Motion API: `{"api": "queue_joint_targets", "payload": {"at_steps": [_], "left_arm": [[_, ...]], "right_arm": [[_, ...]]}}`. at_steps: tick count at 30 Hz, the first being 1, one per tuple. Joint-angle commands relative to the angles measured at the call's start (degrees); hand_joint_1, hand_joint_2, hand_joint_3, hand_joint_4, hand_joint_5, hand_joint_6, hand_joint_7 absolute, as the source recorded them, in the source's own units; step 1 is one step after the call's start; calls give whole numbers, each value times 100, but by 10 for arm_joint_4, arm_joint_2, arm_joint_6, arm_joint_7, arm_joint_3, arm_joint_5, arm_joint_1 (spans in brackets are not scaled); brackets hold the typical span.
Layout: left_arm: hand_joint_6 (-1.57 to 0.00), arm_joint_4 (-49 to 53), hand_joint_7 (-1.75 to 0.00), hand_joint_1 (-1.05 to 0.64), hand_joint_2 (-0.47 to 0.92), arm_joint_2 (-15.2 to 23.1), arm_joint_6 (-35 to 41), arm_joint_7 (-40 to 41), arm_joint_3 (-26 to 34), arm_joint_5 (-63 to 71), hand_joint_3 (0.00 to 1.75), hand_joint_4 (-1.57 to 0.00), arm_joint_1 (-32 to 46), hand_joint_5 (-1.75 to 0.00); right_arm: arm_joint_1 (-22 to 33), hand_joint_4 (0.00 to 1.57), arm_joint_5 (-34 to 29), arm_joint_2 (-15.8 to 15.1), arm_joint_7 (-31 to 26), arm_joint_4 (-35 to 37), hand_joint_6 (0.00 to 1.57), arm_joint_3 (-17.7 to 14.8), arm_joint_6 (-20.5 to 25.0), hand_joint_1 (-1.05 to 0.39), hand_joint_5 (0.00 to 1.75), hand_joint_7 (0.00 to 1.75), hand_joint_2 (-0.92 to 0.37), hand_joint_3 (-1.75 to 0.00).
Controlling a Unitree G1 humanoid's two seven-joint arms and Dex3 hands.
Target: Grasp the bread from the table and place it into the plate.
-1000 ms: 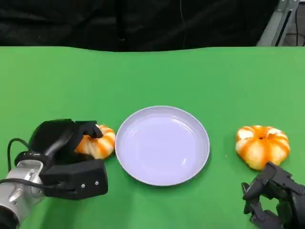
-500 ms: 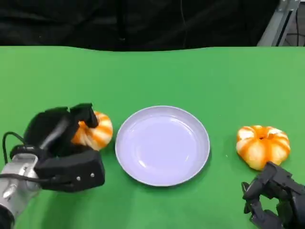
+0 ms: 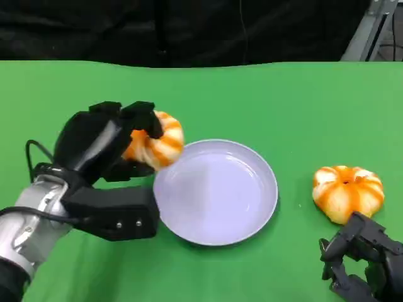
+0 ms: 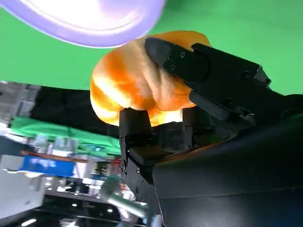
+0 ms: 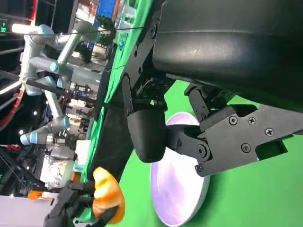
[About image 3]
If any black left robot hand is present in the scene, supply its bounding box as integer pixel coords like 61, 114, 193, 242
54, 101, 164, 187

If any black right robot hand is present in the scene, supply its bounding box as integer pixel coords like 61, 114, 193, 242
318, 211, 403, 302

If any orange white toy bread roll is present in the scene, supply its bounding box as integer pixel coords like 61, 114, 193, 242
312, 165, 385, 225
122, 110, 185, 172

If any black backdrop curtain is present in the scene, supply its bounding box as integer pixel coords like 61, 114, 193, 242
0, 0, 371, 69

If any lilac plate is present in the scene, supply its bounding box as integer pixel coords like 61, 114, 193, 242
153, 139, 279, 247

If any green table cloth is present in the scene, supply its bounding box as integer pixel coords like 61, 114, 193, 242
0, 60, 403, 302

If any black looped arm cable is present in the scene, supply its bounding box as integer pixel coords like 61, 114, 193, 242
25, 139, 55, 183

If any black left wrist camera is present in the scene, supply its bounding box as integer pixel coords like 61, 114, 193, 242
61, 185, 160, 242

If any black background cable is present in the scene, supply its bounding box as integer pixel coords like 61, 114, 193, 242
379, 15, 403, 62

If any grey metal frame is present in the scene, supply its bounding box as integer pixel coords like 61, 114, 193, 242
341, 0, 399, 62

